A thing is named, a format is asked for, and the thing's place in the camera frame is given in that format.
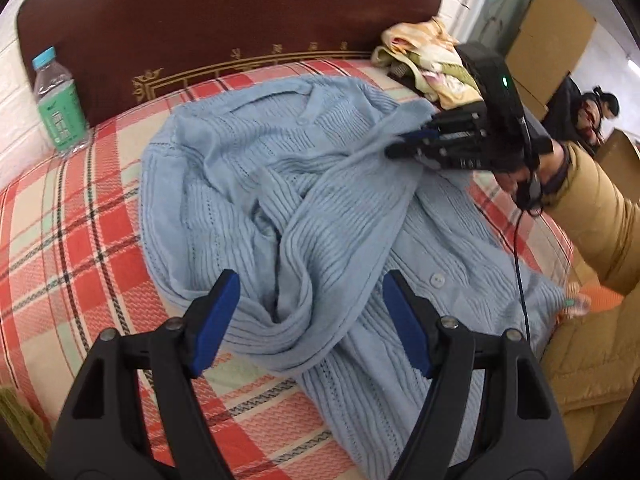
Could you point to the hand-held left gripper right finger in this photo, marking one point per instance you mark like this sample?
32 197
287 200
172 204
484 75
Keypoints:
405 320

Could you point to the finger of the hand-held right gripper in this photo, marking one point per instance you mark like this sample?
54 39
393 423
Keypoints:
400 151
422 135

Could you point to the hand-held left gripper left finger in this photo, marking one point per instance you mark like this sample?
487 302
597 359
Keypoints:
220 320

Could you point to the light blue knit cardigan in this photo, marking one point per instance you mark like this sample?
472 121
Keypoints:
310 200

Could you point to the person's right forearm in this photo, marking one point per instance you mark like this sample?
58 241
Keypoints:
600 220

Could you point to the pile of striped clothes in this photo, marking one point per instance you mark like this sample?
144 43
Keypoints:
430 70

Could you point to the person's right hand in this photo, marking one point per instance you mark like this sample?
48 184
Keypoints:
552 165

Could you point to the large cardboard box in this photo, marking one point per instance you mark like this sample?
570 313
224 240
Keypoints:
550 40

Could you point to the plaid bed sheet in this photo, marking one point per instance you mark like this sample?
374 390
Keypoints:
65 260

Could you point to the person's tan jacket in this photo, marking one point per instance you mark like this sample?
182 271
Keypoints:
595 360

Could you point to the orange cloth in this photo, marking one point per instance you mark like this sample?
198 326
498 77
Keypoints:
602 300

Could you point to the green fringed cloth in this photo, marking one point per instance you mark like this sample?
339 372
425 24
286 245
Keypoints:
22 420

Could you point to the dark wooden headboard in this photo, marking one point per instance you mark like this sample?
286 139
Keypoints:
200 25

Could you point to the green label water bottle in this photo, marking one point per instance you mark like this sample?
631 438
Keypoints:
57 110

